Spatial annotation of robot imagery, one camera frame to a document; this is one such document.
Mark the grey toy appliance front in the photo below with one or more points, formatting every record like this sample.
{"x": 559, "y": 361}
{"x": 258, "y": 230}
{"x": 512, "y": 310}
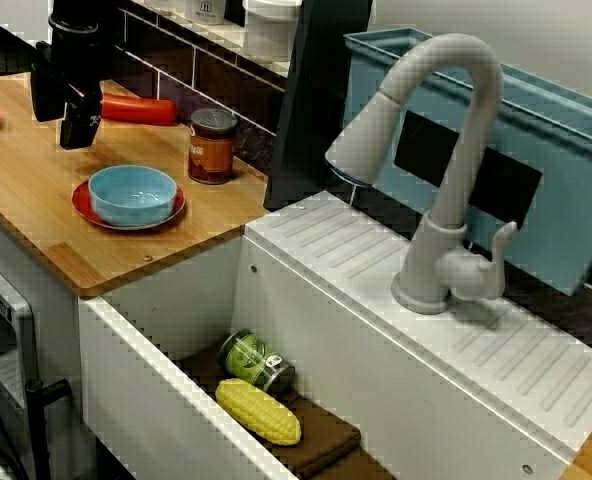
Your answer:
{"x": 6, "y": 320}

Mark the red plate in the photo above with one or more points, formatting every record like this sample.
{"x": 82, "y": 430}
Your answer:
{"x": 80, "y": 205}

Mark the grey gooseneck faucet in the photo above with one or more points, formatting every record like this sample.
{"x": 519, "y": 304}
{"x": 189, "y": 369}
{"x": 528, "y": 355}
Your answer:
{"x": 481, "y": 100}

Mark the brown folded cloth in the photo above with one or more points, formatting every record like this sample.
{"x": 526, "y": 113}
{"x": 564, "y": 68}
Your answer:
{"x": 326, "y": 440}

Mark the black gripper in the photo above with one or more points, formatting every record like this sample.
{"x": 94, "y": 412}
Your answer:
{"x": 81, "y": 70}

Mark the white toy sink unit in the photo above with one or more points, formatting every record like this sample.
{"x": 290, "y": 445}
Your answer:
{"x": 376, "y": 380}

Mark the light blue bowl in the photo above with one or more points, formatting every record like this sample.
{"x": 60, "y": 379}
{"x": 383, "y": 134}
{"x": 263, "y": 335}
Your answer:
{"x": 131, "y": 197}

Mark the green peas can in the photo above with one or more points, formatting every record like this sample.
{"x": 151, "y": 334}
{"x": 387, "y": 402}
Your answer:
{"x": 248, "y": 357}

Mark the brown beans can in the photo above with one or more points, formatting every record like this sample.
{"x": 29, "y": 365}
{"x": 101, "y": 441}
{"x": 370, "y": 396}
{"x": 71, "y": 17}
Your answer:
{"x": 211, "y": 150}

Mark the teal plastic bin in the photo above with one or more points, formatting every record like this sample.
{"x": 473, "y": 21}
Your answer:
{"x": 551, "y": 135}

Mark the white canister with logo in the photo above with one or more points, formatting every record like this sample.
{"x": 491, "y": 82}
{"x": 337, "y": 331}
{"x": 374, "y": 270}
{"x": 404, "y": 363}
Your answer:
{"x": 203, "y": 10}

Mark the red toy sausage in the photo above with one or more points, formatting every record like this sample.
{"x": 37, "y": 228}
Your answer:
{"x": 141, "y": 111}

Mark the yellow toy corn cob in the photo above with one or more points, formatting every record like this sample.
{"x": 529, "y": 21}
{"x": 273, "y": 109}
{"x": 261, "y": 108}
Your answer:
{"x": 256, "y": 410}

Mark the white plastic container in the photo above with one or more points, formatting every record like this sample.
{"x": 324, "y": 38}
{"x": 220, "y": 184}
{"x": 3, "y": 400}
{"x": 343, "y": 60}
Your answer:
{"x": 271, "y": 30}
{"x": 163, "y": 4}

